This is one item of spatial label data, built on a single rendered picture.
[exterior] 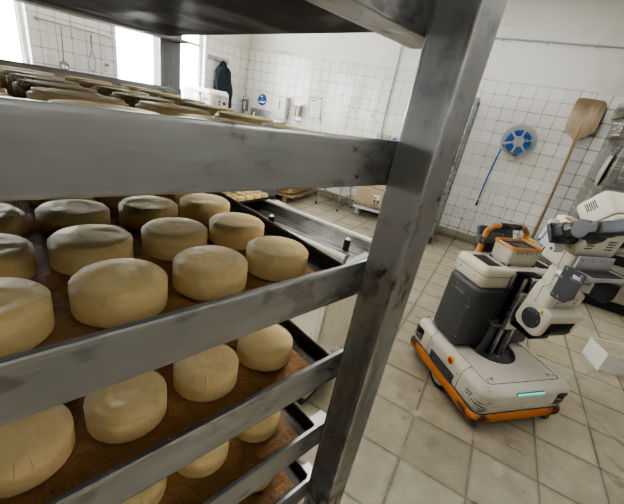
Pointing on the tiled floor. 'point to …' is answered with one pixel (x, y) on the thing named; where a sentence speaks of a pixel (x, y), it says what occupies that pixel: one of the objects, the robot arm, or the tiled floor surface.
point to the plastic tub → (614, 358)
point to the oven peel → (585, 121)
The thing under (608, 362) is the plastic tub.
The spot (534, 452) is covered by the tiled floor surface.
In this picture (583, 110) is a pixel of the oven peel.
